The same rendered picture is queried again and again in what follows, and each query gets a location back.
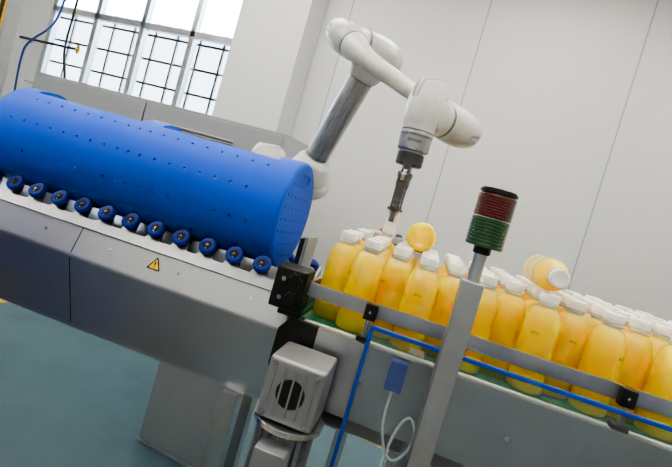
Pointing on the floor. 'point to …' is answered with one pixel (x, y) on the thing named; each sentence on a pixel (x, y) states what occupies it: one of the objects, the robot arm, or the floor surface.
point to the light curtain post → (11, 10)
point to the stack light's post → (445, 373)
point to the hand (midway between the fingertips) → (391, 222)
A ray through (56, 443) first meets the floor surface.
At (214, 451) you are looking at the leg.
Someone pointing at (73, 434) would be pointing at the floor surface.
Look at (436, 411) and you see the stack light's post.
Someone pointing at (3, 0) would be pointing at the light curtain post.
